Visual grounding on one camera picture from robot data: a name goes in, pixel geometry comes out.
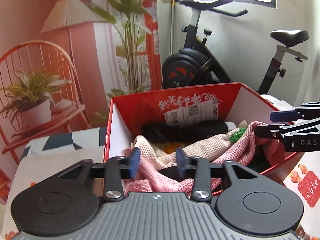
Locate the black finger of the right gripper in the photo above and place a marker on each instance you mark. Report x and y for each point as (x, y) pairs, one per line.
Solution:
(306, 130)

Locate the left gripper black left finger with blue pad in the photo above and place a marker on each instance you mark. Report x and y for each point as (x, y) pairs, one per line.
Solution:
(117, 169)

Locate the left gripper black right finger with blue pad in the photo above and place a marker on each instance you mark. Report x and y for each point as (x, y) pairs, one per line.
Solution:
(198, 169)

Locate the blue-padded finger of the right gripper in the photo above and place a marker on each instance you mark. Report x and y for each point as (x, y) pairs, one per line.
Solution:
(306, 111)

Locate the pink waffle towel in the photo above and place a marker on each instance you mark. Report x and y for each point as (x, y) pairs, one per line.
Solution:
(150, 180)

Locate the black soft cloth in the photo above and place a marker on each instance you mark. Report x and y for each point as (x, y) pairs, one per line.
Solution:
(192, 133)

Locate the beige knit cloth green patch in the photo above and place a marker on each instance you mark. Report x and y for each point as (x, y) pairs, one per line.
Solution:
(211, 149)

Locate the red cardboard box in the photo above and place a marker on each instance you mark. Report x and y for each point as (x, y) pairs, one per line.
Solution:
(129, 113)

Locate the patterned white tablecloth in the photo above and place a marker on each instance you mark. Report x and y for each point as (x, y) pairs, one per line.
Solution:
(48, 155)

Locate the black exercise bike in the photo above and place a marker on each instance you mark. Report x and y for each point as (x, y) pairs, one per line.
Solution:
(195, 65)

